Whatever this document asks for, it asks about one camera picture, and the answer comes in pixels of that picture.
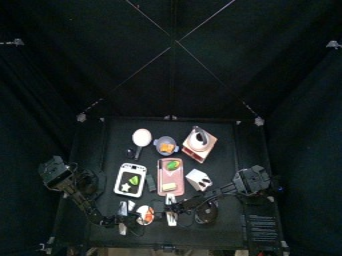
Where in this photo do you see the white toy frying pan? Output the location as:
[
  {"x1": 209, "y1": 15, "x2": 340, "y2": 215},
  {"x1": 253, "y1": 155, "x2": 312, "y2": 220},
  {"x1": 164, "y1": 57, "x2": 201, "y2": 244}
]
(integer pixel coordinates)
[{"x1": 130, "y1": 128, "x2": 153, "y2": 161}]

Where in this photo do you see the small black block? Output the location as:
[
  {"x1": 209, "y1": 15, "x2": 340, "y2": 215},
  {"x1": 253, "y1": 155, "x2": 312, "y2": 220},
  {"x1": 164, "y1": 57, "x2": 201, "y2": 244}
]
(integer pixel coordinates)
[{"x1": 145, "y1": 173, "x2": 157, "y2": 193}]

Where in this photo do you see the orange toy food piece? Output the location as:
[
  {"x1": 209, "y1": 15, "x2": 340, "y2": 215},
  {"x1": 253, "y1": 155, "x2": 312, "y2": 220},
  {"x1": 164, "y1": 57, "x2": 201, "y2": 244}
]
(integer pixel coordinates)
[{"x1": 159, "y1": 143, "x2": 176, "y2": 155}]

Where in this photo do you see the black round toy pan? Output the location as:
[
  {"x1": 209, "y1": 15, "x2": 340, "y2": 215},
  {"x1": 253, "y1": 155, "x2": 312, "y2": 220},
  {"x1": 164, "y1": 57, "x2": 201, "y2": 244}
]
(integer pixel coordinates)
[{"x1": 192, "y1": 199, "x2": 220, "y2": 225}]

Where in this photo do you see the green toy vegetable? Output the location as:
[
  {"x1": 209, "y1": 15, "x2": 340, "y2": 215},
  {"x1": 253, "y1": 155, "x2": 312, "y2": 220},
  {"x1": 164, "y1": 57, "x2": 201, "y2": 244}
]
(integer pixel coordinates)
[{"x1": 164, "y1": 160, "x2": 181, "y2": 171}]

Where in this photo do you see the grey-blue toy pot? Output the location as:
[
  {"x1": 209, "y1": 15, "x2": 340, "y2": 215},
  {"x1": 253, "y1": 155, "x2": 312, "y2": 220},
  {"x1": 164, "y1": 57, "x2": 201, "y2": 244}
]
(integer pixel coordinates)
[{"x1": 152, "y1": 135, "x2": 181, "y2": 157}]

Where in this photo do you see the orange toy carrot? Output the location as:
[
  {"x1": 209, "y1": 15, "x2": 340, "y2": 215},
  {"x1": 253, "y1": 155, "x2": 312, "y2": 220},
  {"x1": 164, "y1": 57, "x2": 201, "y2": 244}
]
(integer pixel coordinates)
[{"x1": 142, "y1": 209, "x2": 155, "y2": 225}]

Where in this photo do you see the pink toy cutting board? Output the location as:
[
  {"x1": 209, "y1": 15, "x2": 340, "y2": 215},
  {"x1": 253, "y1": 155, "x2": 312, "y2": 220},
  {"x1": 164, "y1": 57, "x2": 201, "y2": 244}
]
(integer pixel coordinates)
[{"x1": 156, "y1": 157, "x2": 185, "y2": 197}]

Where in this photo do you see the white tray black inside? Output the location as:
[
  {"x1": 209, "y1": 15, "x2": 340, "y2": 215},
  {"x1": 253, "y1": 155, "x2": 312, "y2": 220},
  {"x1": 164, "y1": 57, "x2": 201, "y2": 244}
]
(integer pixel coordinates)
[{"x1": 112, "y1": 162, "x2": 148, "y2": 199}]

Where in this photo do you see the pink tray with kettle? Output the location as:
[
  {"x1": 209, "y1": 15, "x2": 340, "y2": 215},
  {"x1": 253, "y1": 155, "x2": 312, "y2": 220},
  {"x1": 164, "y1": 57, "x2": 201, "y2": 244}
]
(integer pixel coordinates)
[{"x1": 180, "y1": 125, "x2": 219, "y2": 164}]

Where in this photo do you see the white round plate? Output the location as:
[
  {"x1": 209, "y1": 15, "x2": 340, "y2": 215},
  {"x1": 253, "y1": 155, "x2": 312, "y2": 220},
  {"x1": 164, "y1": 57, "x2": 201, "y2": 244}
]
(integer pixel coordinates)
[{"x1": 133, "y1": 204, "x2": 156, "y2": 227}]

